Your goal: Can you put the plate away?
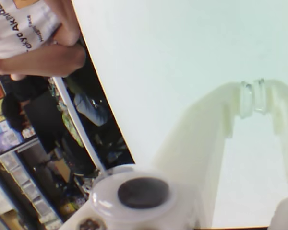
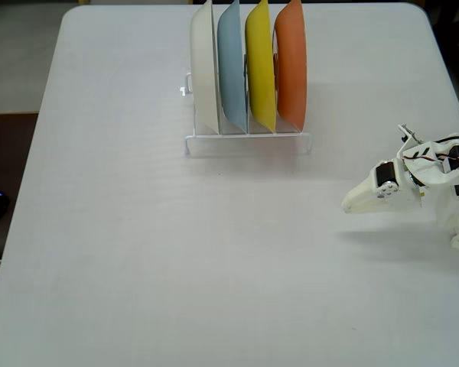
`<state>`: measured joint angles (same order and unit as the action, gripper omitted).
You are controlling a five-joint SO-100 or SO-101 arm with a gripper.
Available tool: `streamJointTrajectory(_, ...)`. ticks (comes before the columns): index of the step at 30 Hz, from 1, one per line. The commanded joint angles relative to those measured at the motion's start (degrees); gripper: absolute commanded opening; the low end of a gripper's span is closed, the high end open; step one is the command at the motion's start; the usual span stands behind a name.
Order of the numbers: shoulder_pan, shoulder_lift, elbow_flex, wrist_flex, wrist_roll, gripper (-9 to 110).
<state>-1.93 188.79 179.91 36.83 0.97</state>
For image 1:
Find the green patterned merchandise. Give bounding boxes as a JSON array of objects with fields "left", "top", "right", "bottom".
[{"left": 57, "top": 95, "right": 84, "bottom": 147}]

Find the pale blue fabric item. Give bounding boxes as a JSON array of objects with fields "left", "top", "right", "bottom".
[{"left": 73, "top": 92, "right": 109, "bottom": 127}]

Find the white pole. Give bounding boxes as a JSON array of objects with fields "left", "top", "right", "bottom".
[{"left": 51, "top": 77, "right": 106, "bottom": 174}]

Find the tan cardboard box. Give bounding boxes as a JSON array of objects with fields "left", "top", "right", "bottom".
[{"left": 52, "top": 158, "right": 72, "bottom": 183}]

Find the shelf with colourful merchandise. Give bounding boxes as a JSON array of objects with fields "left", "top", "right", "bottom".
[{"left": 0, "top": 79, "right": 65, "bottom": 230}]

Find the person in black shirt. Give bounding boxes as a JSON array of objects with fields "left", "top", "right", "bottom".
[{"left": 1, "top": 74, "right": 87, "bottom": 173}]

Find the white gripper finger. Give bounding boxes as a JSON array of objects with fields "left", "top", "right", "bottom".
[
  {"left": 149, "top": 80, "right": 255, "bottom": 230},
  {"left": 253, "top": 77, "right": 288, "bottom": 230}
]

